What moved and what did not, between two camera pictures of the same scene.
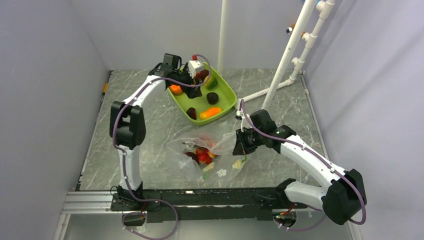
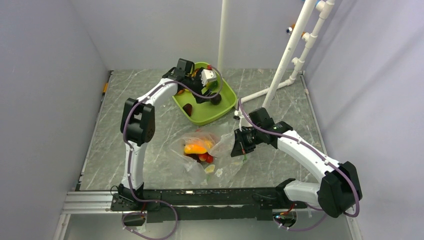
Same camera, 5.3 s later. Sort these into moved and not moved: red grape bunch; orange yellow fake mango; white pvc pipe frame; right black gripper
Moved: orange yellow fake mango
Not moved: right black gripper; red grape bunch; white pvc pipe frame
